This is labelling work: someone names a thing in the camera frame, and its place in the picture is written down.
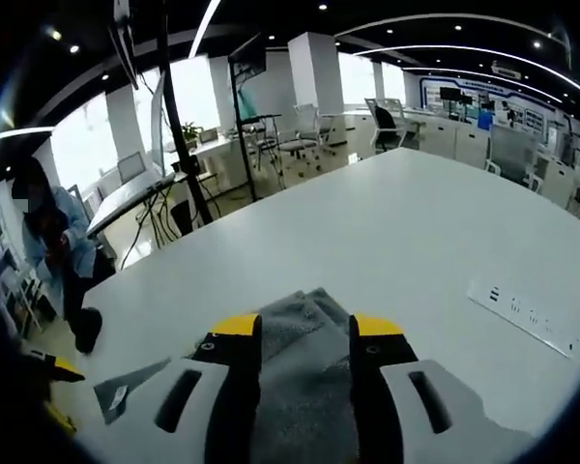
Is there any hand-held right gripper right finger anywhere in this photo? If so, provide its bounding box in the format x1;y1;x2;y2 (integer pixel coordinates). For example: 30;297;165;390
348;312;489;464

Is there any black pole stand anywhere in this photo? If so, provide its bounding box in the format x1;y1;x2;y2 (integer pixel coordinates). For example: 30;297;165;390
155;0;215;227

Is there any white mesh office chair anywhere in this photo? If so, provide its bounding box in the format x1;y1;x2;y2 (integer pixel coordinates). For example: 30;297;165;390
293;103;335;160
259;115;292;160

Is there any ceiling air conditioner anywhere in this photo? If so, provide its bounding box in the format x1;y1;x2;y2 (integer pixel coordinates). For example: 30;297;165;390
491;61;523;81

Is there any black monitor stand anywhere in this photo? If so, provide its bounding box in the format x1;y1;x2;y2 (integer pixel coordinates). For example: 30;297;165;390
226;32;284;203

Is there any white tilted desk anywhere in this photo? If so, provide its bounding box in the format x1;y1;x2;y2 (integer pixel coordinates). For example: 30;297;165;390
84;171;178;241

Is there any white table socket panel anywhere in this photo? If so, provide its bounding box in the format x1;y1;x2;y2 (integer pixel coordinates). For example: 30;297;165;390
466;277;580;360

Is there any white cabinet row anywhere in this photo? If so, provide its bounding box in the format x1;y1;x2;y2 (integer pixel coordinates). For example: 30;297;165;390
415;113;492;168

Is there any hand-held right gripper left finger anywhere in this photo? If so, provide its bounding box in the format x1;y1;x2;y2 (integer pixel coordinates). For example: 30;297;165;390
73;312;263;464

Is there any small potted plant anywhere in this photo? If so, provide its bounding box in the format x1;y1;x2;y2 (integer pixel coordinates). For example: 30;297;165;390
181;120;204;151

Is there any white table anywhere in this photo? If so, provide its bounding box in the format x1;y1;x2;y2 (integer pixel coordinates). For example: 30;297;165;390
72;147;580;464

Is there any white office chair black cushion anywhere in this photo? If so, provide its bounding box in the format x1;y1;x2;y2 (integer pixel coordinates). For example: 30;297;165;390
364;97;421;154

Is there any grey mesh office chair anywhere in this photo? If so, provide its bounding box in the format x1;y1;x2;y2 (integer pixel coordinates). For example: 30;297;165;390
485;124;537;188

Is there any grey towel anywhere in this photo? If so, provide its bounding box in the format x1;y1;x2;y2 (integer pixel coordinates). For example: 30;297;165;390
94;287;557;464

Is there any silver laptop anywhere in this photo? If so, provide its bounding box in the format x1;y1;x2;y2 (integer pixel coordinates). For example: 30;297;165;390
117;151;150;184

